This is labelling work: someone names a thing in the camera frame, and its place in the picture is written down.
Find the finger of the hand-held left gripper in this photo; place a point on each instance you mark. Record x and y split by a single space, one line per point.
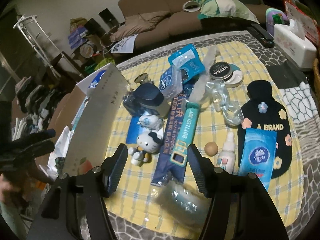
37 150
42 135

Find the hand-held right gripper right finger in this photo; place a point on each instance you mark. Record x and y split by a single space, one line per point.
200 172

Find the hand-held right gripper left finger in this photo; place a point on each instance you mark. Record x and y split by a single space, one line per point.
115 172

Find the white dropper bottle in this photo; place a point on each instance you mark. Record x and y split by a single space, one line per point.
226 157

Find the clear plastic container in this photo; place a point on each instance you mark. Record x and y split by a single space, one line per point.
182 200

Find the white cat figurine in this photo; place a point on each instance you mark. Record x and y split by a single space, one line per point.
147 142

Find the grey cardboard box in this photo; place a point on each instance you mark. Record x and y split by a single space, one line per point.
97 115

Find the white blue toy figurine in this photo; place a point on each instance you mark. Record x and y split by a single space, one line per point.
150 122

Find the dark blue glossy packet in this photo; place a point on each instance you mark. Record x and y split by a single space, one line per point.
130 103

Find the clear plastic bag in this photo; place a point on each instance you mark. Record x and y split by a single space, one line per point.
230 107

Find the dark blue capped bottle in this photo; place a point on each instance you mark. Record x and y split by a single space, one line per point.
152 98

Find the grey fluffy strip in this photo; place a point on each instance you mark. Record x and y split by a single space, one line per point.
203 80

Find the person's left forearm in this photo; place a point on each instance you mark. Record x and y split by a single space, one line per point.
4 187

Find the white plastic bag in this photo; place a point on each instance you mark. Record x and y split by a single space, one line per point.
58 152

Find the wooden ball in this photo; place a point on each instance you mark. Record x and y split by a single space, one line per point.
210 149

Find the dark blue noodle packet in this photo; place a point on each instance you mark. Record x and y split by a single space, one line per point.
165 160

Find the pile of clothes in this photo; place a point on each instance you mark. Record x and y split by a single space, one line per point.
37 97

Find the blue white packet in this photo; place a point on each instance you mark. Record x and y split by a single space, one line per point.
133 132

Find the blue tissue pack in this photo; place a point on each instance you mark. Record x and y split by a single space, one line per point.
257 155

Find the white blue box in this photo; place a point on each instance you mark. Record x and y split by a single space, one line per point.
96 81

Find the black flowered bottle cover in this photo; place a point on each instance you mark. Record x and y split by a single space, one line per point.
260 107

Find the white metal rack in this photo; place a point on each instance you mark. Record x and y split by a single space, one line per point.
32 42

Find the blue plastic box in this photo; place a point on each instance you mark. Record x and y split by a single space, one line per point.
170 82

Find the round metal tin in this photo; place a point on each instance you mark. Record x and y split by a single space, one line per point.
87 50

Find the small glass jar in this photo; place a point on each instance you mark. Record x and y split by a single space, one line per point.
142 79

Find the teal white round tin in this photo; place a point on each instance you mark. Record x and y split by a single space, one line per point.
236 76

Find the stack of blue cartons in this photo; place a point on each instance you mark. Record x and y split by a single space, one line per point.
77 37

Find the grey patterned blanket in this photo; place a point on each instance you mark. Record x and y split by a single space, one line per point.
307 180

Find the teal pouch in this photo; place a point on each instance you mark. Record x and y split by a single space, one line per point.
185 57

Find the printed paper sheet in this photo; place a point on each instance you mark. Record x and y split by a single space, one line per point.
123 44

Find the white patterned cloth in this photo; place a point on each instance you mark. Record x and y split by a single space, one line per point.
300 102

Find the black mat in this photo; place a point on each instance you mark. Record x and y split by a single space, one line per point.
286 76

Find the black speaker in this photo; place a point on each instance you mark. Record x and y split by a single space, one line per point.
107 17

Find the brown folded blanket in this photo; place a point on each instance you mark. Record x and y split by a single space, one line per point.
140 23

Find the wicker basket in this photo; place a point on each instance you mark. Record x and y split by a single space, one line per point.
317 80

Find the black remote control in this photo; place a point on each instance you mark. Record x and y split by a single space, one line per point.
257 33
265 33

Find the white tissue box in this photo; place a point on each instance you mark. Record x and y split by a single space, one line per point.
292 45

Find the white tape roll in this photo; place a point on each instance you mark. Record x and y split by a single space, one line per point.
191 6

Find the green white pillow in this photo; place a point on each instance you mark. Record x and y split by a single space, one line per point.
225 5

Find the purple container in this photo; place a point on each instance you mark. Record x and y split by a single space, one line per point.
276 17

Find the red white box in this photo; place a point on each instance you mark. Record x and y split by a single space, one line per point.
302 17

